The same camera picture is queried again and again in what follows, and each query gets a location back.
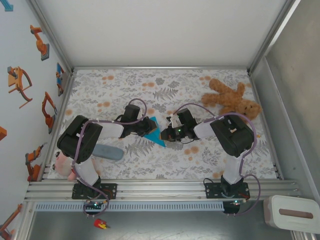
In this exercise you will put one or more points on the blue cloth sheet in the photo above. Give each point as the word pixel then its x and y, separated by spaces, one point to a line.
pixel 156 138

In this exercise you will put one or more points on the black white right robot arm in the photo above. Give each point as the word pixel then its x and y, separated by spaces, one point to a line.
pixel 232 137

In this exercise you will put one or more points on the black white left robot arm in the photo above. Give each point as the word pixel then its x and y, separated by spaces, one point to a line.
pixel 77 140

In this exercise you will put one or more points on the floral patterned table mat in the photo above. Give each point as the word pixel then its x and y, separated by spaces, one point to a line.
pixel 150 87

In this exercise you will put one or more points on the brown teddy bear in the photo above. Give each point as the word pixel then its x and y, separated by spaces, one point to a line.
pixel 225 96

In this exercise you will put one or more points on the grey oval case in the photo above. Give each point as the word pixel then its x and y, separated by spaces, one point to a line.
pixel 110 153

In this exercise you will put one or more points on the blue orange machine sticker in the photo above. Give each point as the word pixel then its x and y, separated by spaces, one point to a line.
pixel 60 80

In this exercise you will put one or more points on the pink plush toy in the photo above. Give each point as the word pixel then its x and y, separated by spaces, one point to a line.
pixel 62 163

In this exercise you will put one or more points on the green LED circuit board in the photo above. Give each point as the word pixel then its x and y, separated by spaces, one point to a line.
pixel 95 205
pixel 236 202

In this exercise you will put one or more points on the small red yellow toy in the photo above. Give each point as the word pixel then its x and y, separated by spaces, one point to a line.
pixel 100 223

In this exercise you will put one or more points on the orange claw machine sticker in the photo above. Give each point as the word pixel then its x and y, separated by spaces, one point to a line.
pixel 15 80

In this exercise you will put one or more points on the orange block sticker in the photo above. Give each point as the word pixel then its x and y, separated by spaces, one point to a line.
pixel 2 133

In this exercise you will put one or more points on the white tissue box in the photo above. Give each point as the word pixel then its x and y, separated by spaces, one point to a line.
pixel 290 211

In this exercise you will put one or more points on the aluminium frame crossbar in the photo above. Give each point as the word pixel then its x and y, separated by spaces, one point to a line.
pixel 160 67

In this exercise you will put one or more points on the aluminium mounting rail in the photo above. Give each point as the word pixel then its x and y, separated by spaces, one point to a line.
pixel 160 190

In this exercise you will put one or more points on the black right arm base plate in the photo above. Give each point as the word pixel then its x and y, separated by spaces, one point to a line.
pixel 212 191

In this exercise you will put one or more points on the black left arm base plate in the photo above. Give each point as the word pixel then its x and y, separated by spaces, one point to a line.
pixel 111 191

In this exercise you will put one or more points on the aluminium frame post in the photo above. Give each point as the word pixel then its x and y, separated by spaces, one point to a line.
pixel 50 35
pixel 272 35

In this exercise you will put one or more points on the blue wall sticker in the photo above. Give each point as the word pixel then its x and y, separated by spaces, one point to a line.
pixel 8 6

